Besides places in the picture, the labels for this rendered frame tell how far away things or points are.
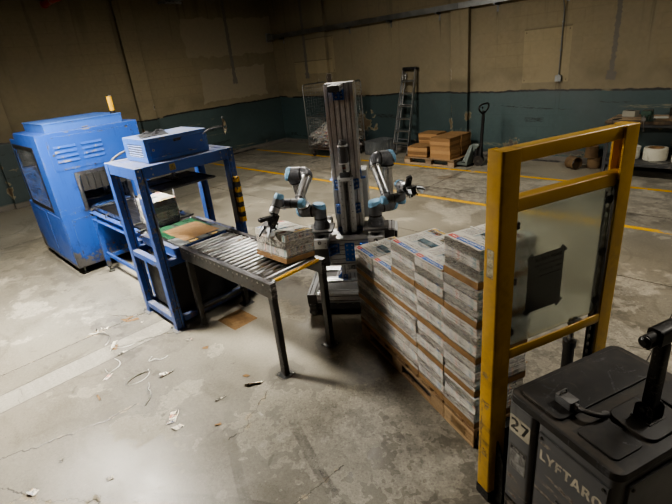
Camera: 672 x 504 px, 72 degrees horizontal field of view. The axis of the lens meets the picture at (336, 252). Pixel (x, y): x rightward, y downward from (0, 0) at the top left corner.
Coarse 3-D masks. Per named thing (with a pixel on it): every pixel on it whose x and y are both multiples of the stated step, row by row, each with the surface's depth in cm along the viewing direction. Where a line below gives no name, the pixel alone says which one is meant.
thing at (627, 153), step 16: (624, 144) 194; (624, 160) 197; (624, 176) 200; (624, 192) 203; (624, 208) 207; (608, 224) 216; (624, 224) 211; (608, 240) 211; (608, 256) 214; (608, 272) 218; (608, 288) 222; (608, 304) 226; (608, 320) 231; (592, 336) 241; (592, 352) 235
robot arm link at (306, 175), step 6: (300, 168) 378; (306, 168) 378; (300, 174) 377; (306, 174) 372; (312, 174) 378; (306, 180) 369; (300, 186) 363; (306, 186) 365; (300, 192) 358; (306, 192) 366; (294, 198) 355; (300, 198) 352; (294, 204) 351; (300, 204) 350
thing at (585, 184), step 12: (576, 180) 194; (588, 180) 194; (600, 180) 197; (612, 180) 200; (528, 192) 186; (540, 192) 185; (552, 192) 187; (564, 192) 190; (576, 192) 193; (588, 192) 196; (528, 204) 184; (540, 204) 186
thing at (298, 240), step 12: (288, 228) 358; (300, 228) 356; (312, 228) 357; (276, 240) 346; (288, 240) 341; (300, 240) 349; (312, 240) 358; (276, 252) 351; (288, 252) 343; (300, 252) 351
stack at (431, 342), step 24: (384, 240) 372; (360, 264) 365; (384, 264) 329; (360, 288) 377; (408, 288) 302; (384, 312) 346; (408, 312) 310; (432, 312) 281; (384, 336) 355; (432, 336) 287; (408, 360) 328
